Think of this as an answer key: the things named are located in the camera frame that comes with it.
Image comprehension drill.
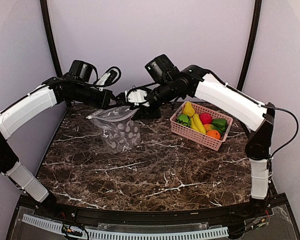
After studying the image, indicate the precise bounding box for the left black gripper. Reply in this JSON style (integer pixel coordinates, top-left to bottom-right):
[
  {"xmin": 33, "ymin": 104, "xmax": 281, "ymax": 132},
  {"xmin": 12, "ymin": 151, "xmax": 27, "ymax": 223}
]
[{"xmin": 73, "ymin": 82, "xmax": 122, "ymax": 110}]

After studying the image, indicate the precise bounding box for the clear zip top bag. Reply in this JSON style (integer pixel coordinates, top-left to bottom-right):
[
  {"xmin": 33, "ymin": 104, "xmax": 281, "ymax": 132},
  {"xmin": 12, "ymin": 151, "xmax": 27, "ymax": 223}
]
[{"xmin": 86, "ymin": 106, "xmax": 141, "ymax": 154}]

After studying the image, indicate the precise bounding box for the green toy watermelon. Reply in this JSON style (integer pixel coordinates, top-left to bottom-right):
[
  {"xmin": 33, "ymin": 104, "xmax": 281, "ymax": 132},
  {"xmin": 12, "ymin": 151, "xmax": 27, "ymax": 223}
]
[{"xmin": 176, "ymin": 114, "xmax": 192, "ymax": 128}]

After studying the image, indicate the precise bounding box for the yellow toy pear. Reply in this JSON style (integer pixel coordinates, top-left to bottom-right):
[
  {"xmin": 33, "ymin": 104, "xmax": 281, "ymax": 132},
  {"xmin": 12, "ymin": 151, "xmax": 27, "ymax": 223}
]
[{"xmin": 182, "ymin": 101, "xmax": 196, "ymax": 118}]

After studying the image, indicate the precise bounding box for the yellow toy banana bunch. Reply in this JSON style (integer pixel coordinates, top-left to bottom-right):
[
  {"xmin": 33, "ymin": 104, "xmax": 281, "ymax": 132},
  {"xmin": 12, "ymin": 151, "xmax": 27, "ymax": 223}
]
[{"xmin": 190, "ymin": 113, "xmax": 207, "ymax": 135}]

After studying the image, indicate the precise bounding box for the red toy apple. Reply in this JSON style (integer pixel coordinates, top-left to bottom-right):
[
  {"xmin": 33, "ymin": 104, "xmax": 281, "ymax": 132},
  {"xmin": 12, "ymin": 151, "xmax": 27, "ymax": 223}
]
[{"xmin": 199, "ymin": 113, "xmax": 213, "ymax": 125}]

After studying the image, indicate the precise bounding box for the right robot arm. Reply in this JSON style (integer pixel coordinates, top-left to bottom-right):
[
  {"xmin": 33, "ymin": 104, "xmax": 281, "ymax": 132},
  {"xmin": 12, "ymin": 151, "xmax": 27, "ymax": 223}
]
[{"xmin": 117, "ymin": 54, "xmax": 278, "ymax": 217}]

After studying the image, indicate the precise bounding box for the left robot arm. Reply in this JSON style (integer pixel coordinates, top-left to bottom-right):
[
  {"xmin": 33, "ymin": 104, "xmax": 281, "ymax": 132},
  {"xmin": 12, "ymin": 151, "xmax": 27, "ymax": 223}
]
[{"xmin": 0, "ymin": 60, "xmax": 122, "ymax": 218}]

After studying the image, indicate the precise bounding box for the orange green toy mango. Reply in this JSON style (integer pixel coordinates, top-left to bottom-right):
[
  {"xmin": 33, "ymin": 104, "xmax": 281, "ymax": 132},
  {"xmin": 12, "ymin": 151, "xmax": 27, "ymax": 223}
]
[{"xmin": 203, "ymin": 124, "xmax": 224, "ymax": 136}]

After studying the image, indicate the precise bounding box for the orange toy orange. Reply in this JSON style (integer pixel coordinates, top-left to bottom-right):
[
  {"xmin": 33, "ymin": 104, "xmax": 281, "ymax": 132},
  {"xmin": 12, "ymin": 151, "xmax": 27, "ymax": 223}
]
[{"xmin": 206, "ymin": 129, "xmax": 221, "ymax": 140}]

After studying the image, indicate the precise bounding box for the green toy pepper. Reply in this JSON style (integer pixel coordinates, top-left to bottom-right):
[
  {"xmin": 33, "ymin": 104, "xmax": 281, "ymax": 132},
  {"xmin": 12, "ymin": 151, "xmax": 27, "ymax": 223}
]
[{"xmin": 211, "ymin": 118, "xmax": 228, "ymax": 134}]

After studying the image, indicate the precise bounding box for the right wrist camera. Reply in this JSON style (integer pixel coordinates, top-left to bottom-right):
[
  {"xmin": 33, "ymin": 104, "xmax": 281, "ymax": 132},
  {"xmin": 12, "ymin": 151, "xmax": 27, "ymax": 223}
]
[{"xmin": 124, "ymin": 86, "xmax": 151, "ymax": 108}]

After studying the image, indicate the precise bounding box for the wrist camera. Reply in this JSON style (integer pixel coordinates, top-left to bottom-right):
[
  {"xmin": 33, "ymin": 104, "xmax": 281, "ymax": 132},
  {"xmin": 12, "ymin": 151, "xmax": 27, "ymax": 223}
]
[
  {"xmin": 93, "ymin": 66, "xmax": 122, "ymax": 92},
  {"xmin": 124, "ymin": 86, "xmax": 151, "ymax": 108}
]

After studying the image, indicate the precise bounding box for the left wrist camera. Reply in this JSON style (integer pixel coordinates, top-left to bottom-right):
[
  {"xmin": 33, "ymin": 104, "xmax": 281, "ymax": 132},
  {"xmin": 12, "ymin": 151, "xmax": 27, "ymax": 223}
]
[{"xmin": 93, "ymin": 66, "xmax": 122, "ymax": 92}]

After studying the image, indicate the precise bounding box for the left black frame post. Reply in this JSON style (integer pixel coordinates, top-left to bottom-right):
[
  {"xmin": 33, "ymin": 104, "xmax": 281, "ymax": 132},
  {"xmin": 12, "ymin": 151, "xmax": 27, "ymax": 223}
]
[{"xmin": 40, "ymin": 0, "xmax": 63, "ymax": 77}]

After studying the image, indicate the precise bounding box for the black frame post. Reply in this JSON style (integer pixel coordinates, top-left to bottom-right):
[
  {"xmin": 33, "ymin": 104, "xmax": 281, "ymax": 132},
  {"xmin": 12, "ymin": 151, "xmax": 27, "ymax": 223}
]
[
  {"xmin": 236, "ymin": 0, "xmax": 262, "ymax": 91},
  {"xmin": 40, "ymin": 0, "xmax": 63, "ymax": 77}
]

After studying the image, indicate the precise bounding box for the white slotted cable duct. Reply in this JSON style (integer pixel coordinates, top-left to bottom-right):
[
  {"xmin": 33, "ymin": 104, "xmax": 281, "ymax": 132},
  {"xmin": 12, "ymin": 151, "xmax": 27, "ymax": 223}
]
[{"xmin": 22, "ymin": 214, "xmax": 229, "ymax": 240}]

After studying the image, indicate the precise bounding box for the black front rail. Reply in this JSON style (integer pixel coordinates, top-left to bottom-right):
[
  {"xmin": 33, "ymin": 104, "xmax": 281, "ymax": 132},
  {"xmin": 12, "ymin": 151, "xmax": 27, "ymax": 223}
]
[{"xmin": 14, "ymin": 194, "xmax": 296, "ymax": 233}]

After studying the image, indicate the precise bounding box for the right black frame post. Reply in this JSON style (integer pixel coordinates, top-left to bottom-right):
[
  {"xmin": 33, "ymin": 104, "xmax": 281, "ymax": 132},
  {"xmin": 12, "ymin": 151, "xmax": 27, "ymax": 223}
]
[{"xmin": 236, "ymin": 0, "xmax": 262, "ymax": 91}]

